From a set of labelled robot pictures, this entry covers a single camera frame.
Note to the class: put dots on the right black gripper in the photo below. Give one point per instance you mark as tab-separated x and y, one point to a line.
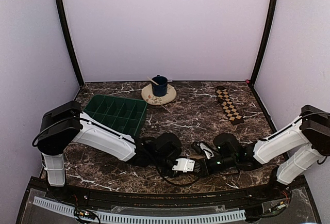
204	169

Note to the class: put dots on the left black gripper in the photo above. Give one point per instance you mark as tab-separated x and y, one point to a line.
167	174

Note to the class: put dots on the plain brown sock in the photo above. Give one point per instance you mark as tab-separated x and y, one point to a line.
195	156

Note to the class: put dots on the brown black checkered sock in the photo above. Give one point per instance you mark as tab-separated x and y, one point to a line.
228	107

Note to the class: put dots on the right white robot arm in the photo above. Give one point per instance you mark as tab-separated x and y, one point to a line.
308	134

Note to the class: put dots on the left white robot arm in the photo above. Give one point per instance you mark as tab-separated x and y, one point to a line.
67	123

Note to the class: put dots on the green divided plastic tray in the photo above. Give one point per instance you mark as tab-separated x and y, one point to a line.
124	115

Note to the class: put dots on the dark blue mug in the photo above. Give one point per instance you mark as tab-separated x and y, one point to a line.
161	89

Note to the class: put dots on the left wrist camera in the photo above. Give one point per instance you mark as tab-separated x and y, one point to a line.
184	165

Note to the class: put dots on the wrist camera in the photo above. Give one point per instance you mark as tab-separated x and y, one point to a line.
203	148
184	165

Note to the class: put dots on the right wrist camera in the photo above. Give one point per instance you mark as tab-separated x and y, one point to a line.
203	148

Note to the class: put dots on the black front rail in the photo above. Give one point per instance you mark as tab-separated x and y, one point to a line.
105	198

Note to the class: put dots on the white slotted cable duct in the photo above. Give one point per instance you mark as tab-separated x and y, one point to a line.
138	215

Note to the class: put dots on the left black frame post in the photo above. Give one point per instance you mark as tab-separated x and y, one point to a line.
68	41

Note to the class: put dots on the black frame post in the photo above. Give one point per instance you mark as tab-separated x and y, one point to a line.
68	41
263	43

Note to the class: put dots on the right black frame post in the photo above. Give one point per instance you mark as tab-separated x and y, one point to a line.
263	43

